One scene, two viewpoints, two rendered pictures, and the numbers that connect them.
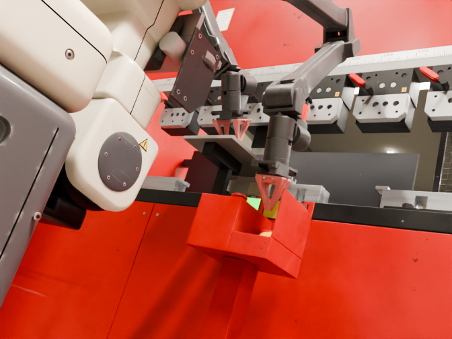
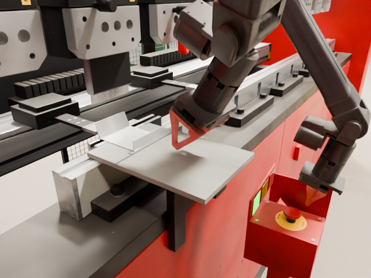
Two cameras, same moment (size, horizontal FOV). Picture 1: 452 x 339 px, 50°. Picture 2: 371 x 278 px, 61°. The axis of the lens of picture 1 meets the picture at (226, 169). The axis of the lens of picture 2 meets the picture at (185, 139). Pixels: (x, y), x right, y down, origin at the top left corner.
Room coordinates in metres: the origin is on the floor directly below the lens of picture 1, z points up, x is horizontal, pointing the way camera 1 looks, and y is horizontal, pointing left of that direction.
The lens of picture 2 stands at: (1.37, 0.52, 1.28)
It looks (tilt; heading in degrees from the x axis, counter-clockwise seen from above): 25 degrees down; 265
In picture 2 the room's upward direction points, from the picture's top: straight up
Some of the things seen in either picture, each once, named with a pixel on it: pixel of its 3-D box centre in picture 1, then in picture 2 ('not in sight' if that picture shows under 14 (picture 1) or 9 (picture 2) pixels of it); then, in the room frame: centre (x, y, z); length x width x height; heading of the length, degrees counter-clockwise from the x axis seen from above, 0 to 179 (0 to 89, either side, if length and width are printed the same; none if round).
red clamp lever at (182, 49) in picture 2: (305, 110); (181, 30); (1.32, -0.18, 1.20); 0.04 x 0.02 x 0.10; 140
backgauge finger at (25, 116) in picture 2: not in sight; (64, 115); (1.60, -0.20, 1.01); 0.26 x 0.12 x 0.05; 140
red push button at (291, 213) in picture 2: (237, 201); (291, 216); (1.07, -0.05, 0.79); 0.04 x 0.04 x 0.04
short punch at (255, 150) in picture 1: (266, 141); (109, 75); (1.47, -0.10, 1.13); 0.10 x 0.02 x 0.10; 50
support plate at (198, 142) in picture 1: (231, 157); (170, 154); (1.35, -0.01, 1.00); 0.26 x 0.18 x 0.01; 140
